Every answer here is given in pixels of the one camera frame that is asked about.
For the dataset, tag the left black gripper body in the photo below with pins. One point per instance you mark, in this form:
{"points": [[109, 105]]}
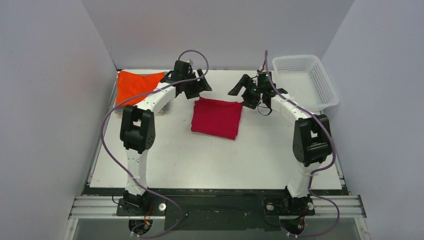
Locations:
{"points": [[192, 87]]}

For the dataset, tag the red t shirt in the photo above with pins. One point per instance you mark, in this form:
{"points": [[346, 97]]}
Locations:
{"points": [[216, 118]]}

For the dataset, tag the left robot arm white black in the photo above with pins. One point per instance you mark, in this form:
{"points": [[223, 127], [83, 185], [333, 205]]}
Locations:
{"points": [[138, 131]]}

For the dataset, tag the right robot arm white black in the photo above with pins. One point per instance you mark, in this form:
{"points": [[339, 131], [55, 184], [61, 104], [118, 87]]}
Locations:
{"points": [[310, 145]]}

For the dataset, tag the white plastic basket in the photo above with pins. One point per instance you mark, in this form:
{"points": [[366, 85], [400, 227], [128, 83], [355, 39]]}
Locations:
{"points": [[306, 81]]}

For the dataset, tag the orange folded t shirt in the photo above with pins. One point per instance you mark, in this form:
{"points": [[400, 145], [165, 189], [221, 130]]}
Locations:
{"points": [[136, 86]]}

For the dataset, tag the beige folded t shirt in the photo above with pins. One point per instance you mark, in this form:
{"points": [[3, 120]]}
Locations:
{"points": [[119, 111]]}

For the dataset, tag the grey blue folded t shirt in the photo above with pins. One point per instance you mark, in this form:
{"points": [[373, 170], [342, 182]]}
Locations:
{"points": [[119, 107]]}

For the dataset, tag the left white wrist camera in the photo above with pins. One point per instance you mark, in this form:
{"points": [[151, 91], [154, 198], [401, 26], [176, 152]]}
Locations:
{"points": [[191, 62]]}

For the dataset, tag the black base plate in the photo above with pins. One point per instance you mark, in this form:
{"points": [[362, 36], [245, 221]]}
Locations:
{"points": [[214, 210]]}

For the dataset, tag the aluminium rail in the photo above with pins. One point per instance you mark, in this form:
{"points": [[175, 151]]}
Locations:
{"points": [[102, 207]]}

